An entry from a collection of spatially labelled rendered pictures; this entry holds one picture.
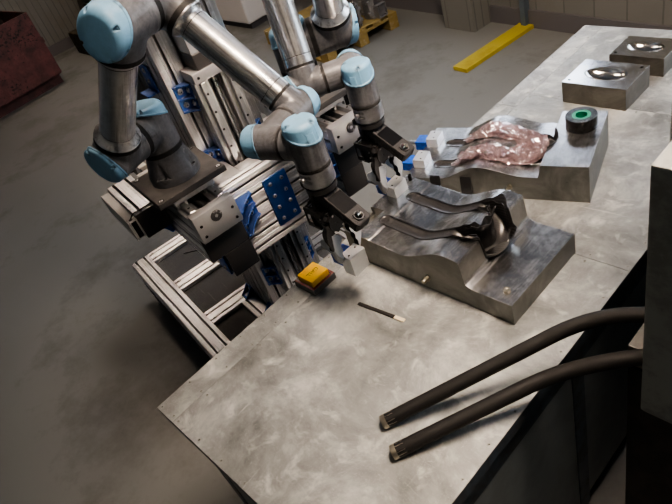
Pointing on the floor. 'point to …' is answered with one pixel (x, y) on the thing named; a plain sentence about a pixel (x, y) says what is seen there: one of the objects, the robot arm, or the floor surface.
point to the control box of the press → (659, 294)
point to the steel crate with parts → (23, 62)
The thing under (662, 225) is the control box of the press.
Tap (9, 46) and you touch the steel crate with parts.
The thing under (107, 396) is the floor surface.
